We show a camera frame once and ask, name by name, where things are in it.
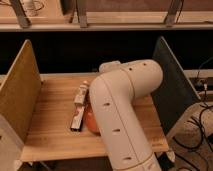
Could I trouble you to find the black cables on floor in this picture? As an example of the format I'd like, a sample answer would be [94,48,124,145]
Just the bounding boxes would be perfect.
[172,78,213,171]

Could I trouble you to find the wooden shelf rail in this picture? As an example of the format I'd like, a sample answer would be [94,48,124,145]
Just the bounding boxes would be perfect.
[0,0,213,32]

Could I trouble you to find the white cup on shelf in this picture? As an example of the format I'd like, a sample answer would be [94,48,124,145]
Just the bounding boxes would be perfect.
[23,0,38,17]

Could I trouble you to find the white and red bottle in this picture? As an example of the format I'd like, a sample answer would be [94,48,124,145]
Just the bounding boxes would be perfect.
[74,81,89,105]

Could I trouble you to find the left wooden side panel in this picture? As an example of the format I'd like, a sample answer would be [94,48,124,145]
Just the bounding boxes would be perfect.
[0,39,43,171]

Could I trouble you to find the orange plate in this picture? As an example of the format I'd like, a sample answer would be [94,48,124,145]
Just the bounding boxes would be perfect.
[84,105,100,134]

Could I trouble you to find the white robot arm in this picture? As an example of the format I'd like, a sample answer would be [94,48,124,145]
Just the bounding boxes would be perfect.
[89,60,163,171]

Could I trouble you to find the dark right side panel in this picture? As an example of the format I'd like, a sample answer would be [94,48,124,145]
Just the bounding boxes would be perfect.
[151,36,201,137]

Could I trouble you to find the dark red chocolate bar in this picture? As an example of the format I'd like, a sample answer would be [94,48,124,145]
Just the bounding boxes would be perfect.
[70,106,85,131]

